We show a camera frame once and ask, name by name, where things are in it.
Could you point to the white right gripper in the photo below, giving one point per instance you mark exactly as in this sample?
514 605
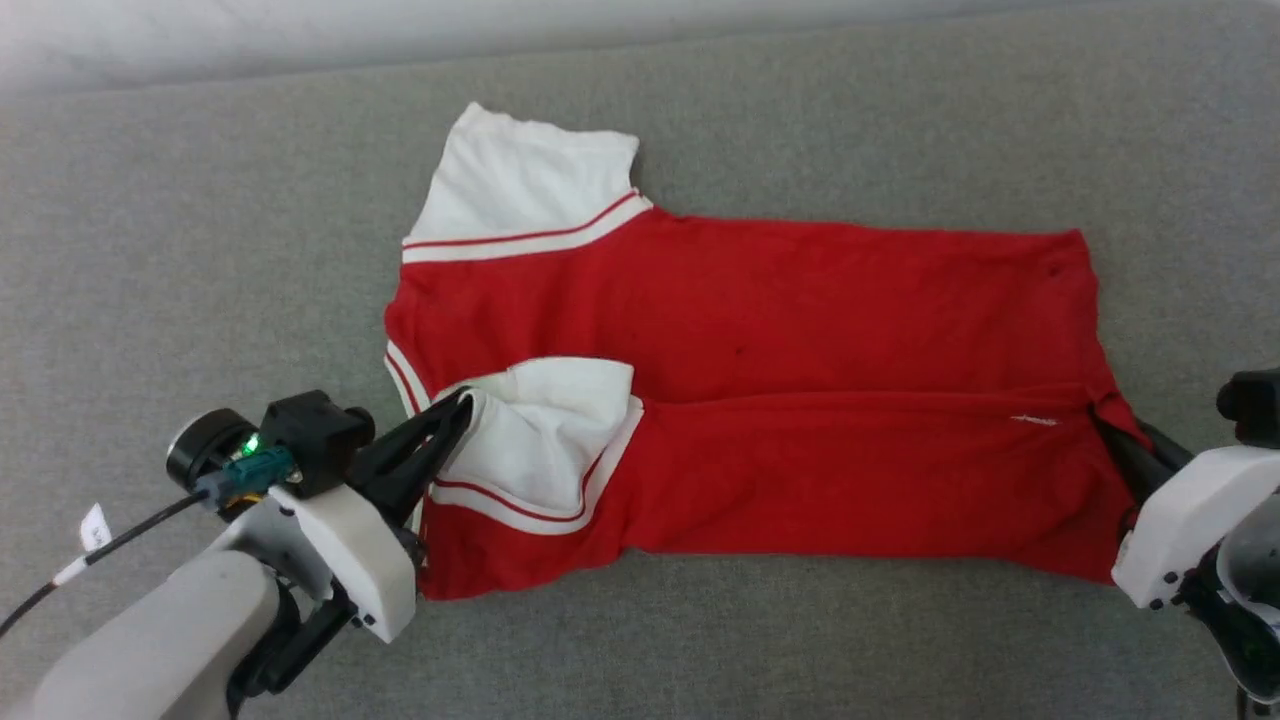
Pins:
1180 520

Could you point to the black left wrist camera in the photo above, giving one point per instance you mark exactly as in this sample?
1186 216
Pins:
310 435

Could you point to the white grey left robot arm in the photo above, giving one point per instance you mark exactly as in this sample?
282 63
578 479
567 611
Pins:
150 640

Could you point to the red and white garment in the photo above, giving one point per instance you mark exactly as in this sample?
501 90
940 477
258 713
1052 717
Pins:
800 300

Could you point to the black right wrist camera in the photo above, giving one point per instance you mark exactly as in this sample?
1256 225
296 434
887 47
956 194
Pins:
1255 405

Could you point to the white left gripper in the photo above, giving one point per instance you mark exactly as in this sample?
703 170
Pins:
360 560

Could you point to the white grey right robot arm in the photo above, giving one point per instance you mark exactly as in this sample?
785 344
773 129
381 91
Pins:
1250 610

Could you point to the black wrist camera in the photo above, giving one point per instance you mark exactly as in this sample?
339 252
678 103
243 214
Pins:
310 435
1255 405

